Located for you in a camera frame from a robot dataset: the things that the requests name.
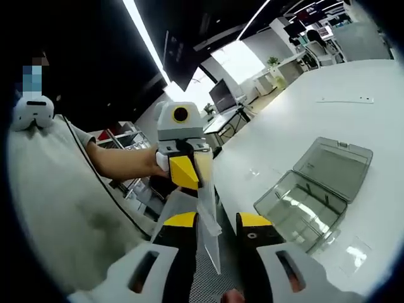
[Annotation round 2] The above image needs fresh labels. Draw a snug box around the curved ceiling light strip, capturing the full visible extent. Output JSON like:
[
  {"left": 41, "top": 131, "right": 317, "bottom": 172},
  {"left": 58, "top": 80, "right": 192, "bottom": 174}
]
[
  {"left": 122, "top": 0, "right": 173, "bottom": 85},
  {"left": 237, "top": 0, "right": 273, "bottom": 41}
]

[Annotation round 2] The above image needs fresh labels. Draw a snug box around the red wall display screen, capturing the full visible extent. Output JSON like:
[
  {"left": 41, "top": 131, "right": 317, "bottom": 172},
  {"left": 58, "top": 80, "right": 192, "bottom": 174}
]
[{"left": 295, "top": 2, "right": 328, "bottom": 16}]

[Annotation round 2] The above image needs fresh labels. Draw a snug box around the black computer monitor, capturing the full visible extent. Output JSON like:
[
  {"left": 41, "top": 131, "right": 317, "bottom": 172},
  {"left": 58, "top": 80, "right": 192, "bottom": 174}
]
[
  {"left": 208, "top": 78, "right": 238, "bottom": 114},
  {"left": 283, "top": 20, "right": 307, "bottom": 38}
]

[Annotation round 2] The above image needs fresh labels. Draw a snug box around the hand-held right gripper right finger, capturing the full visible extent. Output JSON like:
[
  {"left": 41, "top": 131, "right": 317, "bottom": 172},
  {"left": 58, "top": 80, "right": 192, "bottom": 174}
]
[{"left": 235, "top": 211, "right": 364, "bottom": 303}]

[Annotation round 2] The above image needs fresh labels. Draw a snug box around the clear grey guide fixture box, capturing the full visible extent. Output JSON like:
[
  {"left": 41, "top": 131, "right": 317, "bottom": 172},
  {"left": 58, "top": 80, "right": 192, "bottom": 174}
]
[{"left": 253, "top": 136, "right": 374, "bottom": 253}]

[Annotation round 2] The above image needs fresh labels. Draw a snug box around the white desk with black legs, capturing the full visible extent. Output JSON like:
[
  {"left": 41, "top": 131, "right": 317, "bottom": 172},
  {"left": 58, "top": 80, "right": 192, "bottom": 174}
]
[{"left": 201, "top": 105, "right": 253, "bottom": 146}]

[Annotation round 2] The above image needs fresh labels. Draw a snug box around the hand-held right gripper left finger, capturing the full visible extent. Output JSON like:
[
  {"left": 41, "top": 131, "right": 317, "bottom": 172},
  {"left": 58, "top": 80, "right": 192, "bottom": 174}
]
[{"left": 68, "top": 211, "right": 199, "bottom": 303}]

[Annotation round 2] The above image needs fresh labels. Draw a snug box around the grey mesh office chair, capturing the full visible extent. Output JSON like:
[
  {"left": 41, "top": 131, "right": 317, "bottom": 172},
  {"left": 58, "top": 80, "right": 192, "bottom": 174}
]
[{"left": 189, "top": 220, "right": 246, "bottom": 303}]

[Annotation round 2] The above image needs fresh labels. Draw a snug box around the person's left hand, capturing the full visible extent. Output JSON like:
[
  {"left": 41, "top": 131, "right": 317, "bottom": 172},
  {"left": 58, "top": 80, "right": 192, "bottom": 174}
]
[{"left": 135, "top": 146, "right": 171, "bottom": 181}]

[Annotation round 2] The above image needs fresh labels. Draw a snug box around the clear plastic divider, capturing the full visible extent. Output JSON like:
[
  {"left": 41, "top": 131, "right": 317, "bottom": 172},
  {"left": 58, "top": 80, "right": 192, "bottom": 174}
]
[
  {"left": 150, "top": 150, "right": 224, "bottom": 276},
  {"left": 246, "top": 166, "right": 282, "bottom": 177},
  {"left": 338, "top": 235, "right": 374, "bottom": 276}
]

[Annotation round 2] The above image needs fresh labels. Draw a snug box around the white chest-worn device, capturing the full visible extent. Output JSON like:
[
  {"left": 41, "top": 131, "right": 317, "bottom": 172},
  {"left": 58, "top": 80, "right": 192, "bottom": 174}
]
[{"left": 12, "top": 96, "right": 55, "bottom": 132}]

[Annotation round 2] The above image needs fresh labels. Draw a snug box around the black hanging display panel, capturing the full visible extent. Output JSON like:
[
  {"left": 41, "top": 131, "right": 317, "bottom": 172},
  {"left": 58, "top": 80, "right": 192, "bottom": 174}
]
[{"left": 162, "top": 30, "right": 203, "bottom": 92}]

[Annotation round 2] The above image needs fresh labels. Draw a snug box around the white office chair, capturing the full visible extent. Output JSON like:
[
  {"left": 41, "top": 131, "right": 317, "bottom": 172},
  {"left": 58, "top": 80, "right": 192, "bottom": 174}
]
[{"left": 303, "top": 40, "right": 345, "bottom": 69}]

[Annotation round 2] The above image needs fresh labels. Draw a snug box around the grey desk partition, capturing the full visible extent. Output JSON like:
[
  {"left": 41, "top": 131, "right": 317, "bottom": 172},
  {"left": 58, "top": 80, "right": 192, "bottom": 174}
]
[{"left": 333, "top": 21, "right": 389, "bottom": 62}]

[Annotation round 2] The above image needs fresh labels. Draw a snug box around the white table cable cover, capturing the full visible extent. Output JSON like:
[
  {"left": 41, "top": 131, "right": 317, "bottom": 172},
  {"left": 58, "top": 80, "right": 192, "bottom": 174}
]
[{"left": 316, "top": 95, "right": 376, "bottom": 105}]

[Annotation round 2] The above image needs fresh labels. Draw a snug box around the person's right hand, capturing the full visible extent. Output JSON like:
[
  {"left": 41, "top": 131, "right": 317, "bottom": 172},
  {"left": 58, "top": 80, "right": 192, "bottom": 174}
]
[{"left": 222, "top": 289, "right": 246, "bottom": 303}]

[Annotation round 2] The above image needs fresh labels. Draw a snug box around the black chest device cable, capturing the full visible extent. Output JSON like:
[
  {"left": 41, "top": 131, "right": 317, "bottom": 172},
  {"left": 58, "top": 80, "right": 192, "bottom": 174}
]
[{"left": 61, "top": 114, "right": 152, "bottom": 239}]

